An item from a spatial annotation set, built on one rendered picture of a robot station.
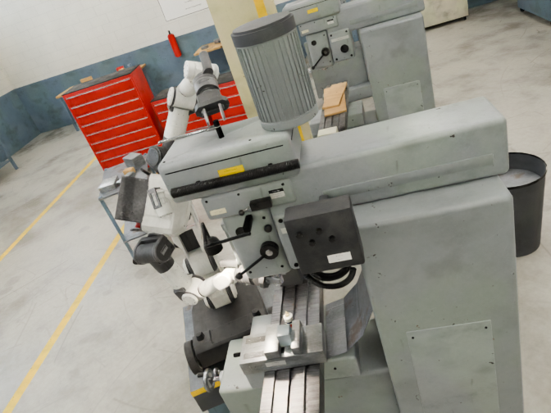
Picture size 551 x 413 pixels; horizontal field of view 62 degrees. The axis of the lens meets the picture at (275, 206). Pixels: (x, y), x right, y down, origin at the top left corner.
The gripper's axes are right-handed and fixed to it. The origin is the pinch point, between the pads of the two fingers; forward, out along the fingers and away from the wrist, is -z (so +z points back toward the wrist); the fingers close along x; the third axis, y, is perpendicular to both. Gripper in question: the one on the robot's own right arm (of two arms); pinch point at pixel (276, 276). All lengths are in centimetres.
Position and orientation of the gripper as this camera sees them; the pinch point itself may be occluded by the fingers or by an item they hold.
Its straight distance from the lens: 194.6
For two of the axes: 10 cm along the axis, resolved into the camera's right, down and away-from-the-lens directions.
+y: 2.8, 8.2, 4.9
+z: -8.8, 0.2, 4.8
